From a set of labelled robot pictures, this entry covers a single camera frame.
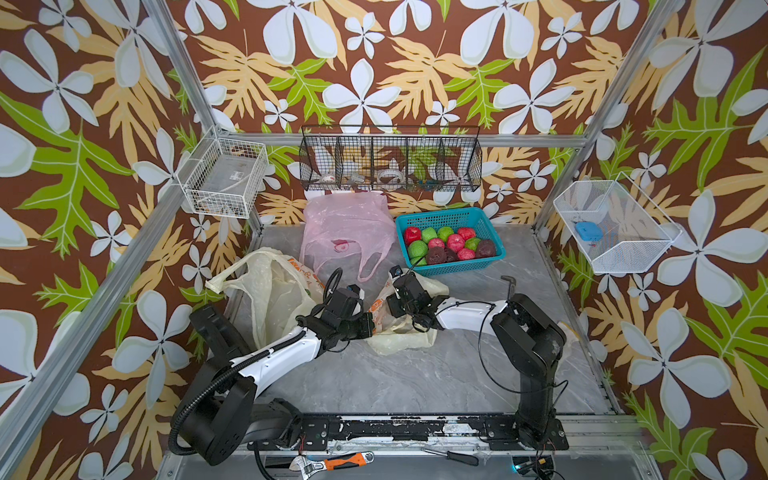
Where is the pale yellow bag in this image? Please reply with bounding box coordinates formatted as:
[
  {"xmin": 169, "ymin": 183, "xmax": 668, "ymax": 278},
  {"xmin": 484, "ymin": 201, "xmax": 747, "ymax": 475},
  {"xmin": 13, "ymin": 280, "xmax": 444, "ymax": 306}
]
[{"xmin": 367, "ymin": 273, "xmax": 449, "ymax": 355}]

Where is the green cabbage toy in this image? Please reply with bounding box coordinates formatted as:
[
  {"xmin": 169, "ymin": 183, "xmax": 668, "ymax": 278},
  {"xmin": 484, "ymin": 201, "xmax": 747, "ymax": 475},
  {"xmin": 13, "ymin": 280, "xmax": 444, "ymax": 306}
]
[{"xmin": 407, "ymin": 240, "xmax": 429, "ymax": 262}]

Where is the dark purple fruit toy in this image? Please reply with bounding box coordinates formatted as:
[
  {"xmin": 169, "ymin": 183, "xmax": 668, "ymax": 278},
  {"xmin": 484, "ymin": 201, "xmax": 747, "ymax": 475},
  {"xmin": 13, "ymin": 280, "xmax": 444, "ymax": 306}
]
[{"xmin": 425, "ymin": 246, "xmax": 447, "ymax": 265}]

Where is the pink plastic bag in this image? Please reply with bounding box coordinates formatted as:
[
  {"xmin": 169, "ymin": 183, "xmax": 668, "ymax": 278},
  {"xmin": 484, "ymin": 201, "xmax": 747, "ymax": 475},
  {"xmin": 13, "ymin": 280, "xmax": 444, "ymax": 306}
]
[{"xmin": 299, "ymin": 192, "xmax": 396, "ymax": 282}]

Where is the yellow plastic bag with fruit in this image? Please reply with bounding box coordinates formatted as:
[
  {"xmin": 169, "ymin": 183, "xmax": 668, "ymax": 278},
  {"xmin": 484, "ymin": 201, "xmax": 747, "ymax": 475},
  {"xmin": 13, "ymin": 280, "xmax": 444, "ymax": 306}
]
[{"xmin": 205, "ymin": 247, "xmax": 324, "ymax": 347}]

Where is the teal plastic basket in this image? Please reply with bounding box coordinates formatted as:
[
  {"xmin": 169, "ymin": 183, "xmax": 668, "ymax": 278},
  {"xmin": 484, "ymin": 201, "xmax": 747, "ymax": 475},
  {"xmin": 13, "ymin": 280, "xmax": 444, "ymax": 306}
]
[{"xmin": 395, "ymin": 208, "xmax": 506, "ymax": 277}]

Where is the pink red fruit toy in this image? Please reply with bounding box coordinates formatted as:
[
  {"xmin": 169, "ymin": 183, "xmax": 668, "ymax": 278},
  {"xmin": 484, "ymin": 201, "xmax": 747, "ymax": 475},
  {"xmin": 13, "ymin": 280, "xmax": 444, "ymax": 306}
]
[{"xmin": 427, "ymin": 237, "xmax": 445, "ymax": 249}]

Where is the red apple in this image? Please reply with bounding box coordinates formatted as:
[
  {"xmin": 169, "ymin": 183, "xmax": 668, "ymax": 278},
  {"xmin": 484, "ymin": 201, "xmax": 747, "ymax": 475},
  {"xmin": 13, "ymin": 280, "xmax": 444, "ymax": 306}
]
[{"xmin": 403, "ymin": 226, "xmax": 422, "ymax": 246}]

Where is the green bumpy fruit toy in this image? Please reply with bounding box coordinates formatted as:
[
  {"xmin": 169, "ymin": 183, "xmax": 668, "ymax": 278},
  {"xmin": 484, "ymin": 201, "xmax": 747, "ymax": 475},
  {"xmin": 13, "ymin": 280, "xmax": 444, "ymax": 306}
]
[{"xmin": 421, "ymin": 227, "xmax": 438, "ymax": 243}]

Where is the small red fruit toy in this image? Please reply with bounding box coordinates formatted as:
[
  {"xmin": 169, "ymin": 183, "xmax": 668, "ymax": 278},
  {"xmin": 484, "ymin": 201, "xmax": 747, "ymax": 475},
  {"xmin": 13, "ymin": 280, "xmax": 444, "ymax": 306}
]
[{"xmin": 457, "ymin": 248, "xmax": 476, "ymax": 261}]

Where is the green apple toy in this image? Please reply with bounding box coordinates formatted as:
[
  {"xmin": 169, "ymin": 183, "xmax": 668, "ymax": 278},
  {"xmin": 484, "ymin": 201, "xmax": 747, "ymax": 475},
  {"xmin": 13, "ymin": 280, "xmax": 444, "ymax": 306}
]
[{"xmin": 437, "ymin": 226, "xmax": 455, "ymax": 243}]

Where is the green round fruit toy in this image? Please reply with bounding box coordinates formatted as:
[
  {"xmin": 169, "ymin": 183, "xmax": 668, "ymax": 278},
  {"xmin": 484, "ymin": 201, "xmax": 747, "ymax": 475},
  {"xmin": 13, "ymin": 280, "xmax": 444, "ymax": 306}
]
[{"xmin": 464, "ymin": 237, "xmax": 481, "ymax": 251}]

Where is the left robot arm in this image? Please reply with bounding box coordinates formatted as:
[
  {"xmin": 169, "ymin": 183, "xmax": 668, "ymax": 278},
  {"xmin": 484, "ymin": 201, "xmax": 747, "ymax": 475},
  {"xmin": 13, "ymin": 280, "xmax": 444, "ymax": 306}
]
[{"xmin": 168, "ymin": 268, "xmax": 374, "ymax": 466}]

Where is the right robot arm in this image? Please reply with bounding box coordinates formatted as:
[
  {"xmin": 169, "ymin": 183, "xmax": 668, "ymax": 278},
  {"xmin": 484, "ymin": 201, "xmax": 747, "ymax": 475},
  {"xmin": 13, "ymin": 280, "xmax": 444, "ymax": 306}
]
[{"xmin": 387, "ymin": 266, "xmax": 569, "ymax": 451}]

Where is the grey allen key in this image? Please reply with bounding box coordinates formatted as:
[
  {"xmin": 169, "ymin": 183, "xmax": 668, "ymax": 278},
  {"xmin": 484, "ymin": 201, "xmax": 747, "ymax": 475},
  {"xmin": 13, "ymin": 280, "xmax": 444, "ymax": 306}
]
[{"xmin": 501, "ymin": 275, "xmax": 517, "ymax": 300}]

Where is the orange adjustable wrench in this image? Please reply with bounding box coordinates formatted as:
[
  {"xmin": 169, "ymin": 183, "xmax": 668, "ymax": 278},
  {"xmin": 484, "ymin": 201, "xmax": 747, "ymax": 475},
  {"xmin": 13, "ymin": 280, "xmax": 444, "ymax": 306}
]
[{"xmin": 289, "ymin": 451, "xmax": 375, "ymax": 480}]

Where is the white work glove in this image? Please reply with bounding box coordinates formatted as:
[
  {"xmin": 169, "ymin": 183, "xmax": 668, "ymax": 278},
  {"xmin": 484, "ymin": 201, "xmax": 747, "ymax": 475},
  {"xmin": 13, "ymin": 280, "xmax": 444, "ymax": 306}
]
[{"xmin": 558, "ymin": 322, "xmax": 581, "ymax": 349}]

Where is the blue object in basket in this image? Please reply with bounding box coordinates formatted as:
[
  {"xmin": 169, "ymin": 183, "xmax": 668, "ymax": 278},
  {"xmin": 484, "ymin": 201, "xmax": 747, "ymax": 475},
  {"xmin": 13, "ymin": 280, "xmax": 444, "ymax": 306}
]
[{"xmin": 574, "ymin": 221, "xmax": 604, "ymax": 243}]

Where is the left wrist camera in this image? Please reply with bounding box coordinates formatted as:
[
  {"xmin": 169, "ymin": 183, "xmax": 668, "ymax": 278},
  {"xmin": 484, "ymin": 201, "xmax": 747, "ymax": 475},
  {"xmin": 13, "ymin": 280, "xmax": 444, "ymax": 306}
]
[{"xmin": 347, "ymin": 284, "xmax": 365, "ymax": 301}]

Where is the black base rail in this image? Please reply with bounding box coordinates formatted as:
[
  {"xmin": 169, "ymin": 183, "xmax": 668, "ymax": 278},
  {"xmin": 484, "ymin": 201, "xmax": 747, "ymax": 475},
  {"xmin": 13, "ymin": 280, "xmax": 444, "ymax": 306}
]
[{"xmin": 245, "ymin": 413, "xmax": 569, "ymax": 452}]

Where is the black wire basket rear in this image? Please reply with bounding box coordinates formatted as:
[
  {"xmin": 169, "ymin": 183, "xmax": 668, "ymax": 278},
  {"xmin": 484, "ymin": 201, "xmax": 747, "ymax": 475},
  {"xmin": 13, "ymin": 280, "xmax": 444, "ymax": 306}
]
[{"xmin": 297, "ymin": 124, "xmax": 483, "ymax": 192}]

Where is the white wire basket left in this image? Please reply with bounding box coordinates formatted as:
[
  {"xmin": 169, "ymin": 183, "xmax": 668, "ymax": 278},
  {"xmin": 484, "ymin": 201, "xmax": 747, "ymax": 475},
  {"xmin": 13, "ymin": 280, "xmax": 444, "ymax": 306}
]
[{"xmin": 177, "ymin": 128, "xmax": 269, "ymax": 219}]

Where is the white wire basket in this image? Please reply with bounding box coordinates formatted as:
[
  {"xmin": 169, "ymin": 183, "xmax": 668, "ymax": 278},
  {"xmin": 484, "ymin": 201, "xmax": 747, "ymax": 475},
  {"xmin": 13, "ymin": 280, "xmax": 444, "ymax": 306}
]
[
  {"xmin": 554, "ymin": 173, "xmax": 682, "ymax": 276},
  {"xmin": 177, "ymin": 128, "xmax": 269, "ymax": 219}
]

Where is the black handled screwdriver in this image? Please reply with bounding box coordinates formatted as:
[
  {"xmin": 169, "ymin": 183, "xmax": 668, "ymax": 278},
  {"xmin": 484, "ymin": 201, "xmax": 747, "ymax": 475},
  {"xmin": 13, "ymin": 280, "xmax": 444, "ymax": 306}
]
[{"xmin": 422, "ymin": 447, "xmax": 480, "ymax": 467}]

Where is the white wire basket right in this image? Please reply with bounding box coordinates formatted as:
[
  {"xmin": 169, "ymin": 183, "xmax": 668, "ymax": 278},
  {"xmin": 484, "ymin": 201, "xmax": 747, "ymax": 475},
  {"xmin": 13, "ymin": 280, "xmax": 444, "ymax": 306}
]
[{"xmin": 554, "ymin": 173, "xmax": 682, "ymax": 276}]

